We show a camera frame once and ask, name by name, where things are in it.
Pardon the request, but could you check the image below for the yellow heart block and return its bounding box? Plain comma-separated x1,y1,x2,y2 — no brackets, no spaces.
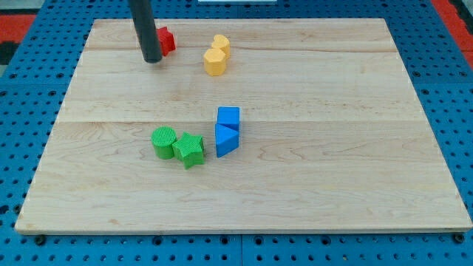
211,34,231,59

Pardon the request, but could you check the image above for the yellow hexagon block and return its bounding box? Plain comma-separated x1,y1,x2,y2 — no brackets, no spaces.
203,48,226,76

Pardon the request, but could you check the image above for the blue cube block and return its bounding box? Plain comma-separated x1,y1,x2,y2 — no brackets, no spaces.
217,106,240,132

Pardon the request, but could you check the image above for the blue triangle block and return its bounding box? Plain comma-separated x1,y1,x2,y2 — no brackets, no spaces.
215,124,239,157

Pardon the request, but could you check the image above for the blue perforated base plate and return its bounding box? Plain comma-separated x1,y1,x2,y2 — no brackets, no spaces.
1,0,472,265

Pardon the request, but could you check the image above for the light wooden board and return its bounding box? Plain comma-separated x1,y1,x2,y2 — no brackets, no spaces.
16,18,472,235

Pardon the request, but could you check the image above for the green cylinder block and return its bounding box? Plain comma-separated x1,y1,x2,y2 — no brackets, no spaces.
151,126,177,160

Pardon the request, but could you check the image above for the green star block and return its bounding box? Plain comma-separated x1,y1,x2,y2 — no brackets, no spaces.
172,132,205,169

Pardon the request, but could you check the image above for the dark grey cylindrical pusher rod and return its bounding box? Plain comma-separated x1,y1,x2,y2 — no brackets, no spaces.
128,0,163,64

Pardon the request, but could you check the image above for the red star block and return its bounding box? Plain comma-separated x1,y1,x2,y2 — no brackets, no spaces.
156,27,176,56

